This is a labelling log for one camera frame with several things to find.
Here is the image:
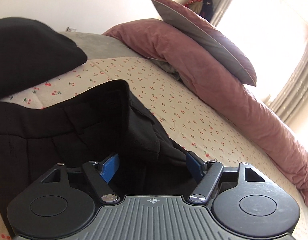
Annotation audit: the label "black pants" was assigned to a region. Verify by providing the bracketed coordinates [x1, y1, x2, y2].
[0, 80, 197, 238]

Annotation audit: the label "cherry print bed sheet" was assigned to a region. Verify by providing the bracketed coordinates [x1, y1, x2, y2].
[4, 57, 308, 239]

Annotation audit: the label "pink duvet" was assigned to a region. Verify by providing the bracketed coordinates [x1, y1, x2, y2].
[104, 19, 308, 206]

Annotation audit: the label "pink grey pillow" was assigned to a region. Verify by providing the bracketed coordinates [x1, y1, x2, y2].
[151, 0, 257, 86]

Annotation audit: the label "black folded garment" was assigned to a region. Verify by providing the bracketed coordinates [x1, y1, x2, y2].
[0, 17, 88, 99]

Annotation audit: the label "beige curtain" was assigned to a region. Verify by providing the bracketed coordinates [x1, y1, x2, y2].
[173, 0, 308, 131]

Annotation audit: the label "hanging clothes in corner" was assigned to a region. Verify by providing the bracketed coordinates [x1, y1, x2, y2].
[184, 0, 214, 22]

